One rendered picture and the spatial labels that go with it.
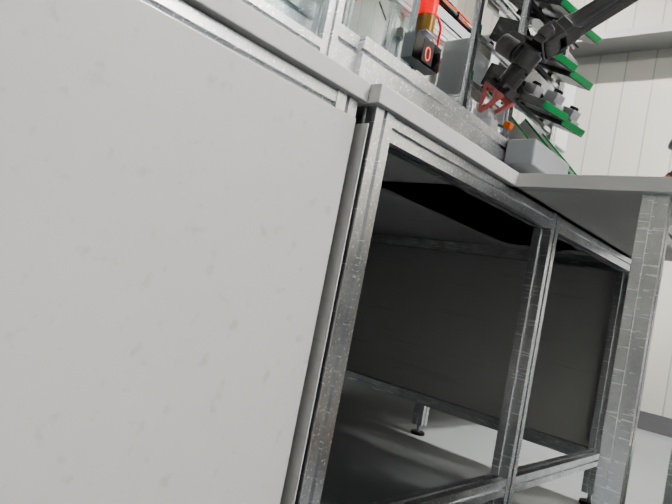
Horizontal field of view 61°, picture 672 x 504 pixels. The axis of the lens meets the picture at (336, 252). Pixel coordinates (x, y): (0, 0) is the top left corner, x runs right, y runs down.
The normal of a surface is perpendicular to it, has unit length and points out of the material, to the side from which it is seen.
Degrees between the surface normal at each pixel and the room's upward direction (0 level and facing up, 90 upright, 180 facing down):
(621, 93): 90
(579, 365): 90
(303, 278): 90
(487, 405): 90
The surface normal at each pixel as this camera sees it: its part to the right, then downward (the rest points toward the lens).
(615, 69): -0.62, -0.17
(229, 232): 0.73, 0.11
